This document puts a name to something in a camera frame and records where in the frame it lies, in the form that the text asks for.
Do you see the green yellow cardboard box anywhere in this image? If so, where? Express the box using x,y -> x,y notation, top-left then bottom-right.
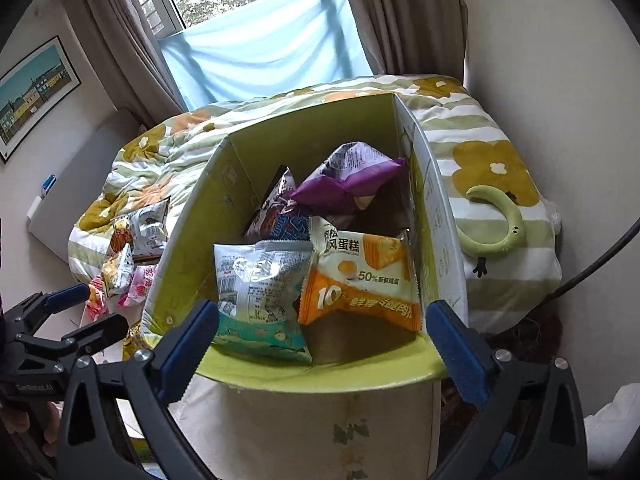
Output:
141,91 -> 470,395

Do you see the orange striped snack packet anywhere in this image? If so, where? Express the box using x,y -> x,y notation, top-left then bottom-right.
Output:
109,217 -> 135,256

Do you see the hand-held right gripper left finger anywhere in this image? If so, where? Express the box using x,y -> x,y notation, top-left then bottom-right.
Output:
55,299 -> 221,480

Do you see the white orange snack packet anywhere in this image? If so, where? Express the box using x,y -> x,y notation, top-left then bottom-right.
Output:
102,245 -> 136,297

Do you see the dark brown blue snack packet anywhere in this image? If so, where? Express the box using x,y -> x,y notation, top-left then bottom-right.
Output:
244,165 -> 313,243

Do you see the yellow snack packet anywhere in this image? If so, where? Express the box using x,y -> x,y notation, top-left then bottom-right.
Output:
122,322 -> 151,361

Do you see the framed wall picture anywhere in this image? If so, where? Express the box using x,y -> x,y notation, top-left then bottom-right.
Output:
0,35 -> 82,163

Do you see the person's left hand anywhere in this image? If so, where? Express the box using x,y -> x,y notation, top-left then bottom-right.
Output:
27,402 -> 63,458

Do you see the white cabinet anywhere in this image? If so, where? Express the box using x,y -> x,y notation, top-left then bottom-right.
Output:
27,107 -> 143,266

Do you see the silver brown snack packet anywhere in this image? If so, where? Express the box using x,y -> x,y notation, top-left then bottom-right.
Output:
129,199 -> 171,256

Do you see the red pink snack packet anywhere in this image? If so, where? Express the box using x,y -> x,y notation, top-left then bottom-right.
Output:
86,280 -> 108,322

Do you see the orange white cake packet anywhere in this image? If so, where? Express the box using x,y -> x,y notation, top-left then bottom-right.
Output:
297,216 -> 423,333

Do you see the floral striped blanket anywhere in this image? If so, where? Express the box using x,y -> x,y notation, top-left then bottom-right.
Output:
67,74 -> 563,333

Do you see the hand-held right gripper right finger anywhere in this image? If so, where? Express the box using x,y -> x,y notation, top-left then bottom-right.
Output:
427,299 -> 586,480

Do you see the beige curtain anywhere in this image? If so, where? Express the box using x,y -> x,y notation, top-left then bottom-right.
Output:
340,0 -> 468,78
75,0 -> 188,128

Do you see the green snake plush toy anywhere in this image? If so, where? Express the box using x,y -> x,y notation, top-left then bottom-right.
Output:
457,185 -> 526,261

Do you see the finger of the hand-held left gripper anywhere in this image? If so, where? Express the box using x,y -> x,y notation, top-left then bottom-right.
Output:
15,312 -> 130,362
0,284 -> 92,341

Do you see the light blue window cloth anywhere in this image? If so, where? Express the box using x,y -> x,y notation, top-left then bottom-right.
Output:
159,0 -> 373,111

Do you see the black cable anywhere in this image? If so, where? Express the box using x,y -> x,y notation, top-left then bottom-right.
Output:
555,210 -> 640,301

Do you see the white cloth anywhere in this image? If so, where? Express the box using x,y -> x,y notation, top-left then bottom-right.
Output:
585,385 -> 640,456

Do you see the purple snack packet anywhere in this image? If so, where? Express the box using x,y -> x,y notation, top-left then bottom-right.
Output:
291,142 -> 408,211

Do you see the cream floral bedsheet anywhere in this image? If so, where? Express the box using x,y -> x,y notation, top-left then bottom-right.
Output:
100,350 -> 443,480

